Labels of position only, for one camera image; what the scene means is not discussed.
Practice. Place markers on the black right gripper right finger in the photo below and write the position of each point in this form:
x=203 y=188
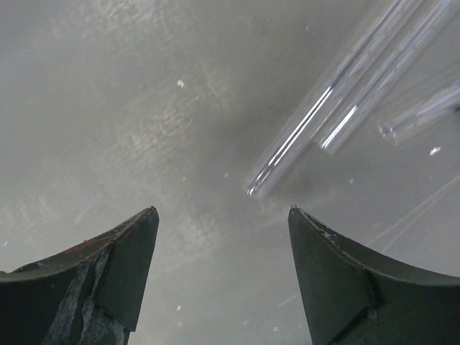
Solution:
x=352 y=294

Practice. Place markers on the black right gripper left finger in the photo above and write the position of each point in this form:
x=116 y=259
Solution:
x=88 y=294

